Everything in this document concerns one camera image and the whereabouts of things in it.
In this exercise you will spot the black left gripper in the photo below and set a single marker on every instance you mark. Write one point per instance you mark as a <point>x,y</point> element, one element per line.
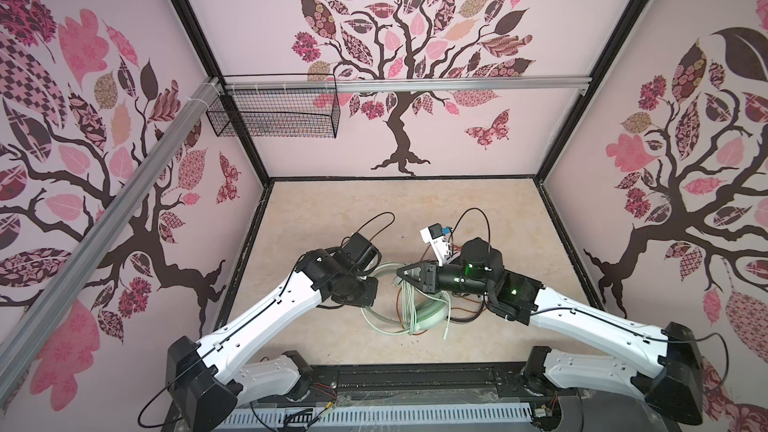
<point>366,300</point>

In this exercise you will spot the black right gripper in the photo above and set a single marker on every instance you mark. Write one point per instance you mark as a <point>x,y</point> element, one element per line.
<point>429,277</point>

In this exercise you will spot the mint green headphones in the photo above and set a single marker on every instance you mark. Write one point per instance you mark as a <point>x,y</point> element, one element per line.
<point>418,312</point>

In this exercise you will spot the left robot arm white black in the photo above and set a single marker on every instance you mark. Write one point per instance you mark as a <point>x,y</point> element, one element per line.
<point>208,378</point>

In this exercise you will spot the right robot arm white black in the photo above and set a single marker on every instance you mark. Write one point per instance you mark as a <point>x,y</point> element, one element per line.
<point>659,366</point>

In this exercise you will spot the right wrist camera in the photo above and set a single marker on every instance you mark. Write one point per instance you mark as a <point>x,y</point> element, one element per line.
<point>438,238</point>

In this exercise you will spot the white slotted cable duct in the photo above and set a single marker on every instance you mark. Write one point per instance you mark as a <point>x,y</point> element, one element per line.
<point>389,417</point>

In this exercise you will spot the black wire mesh basket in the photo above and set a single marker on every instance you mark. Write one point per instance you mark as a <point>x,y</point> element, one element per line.
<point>284,105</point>

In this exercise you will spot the rear aluminium rail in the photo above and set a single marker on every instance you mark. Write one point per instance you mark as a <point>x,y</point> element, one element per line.
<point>408,84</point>

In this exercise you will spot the aluminium rail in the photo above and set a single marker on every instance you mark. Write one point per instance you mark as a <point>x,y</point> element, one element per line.
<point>22,345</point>
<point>408,84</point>

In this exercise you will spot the left aluminium rail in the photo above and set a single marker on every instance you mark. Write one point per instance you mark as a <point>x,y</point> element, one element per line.
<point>22,345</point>

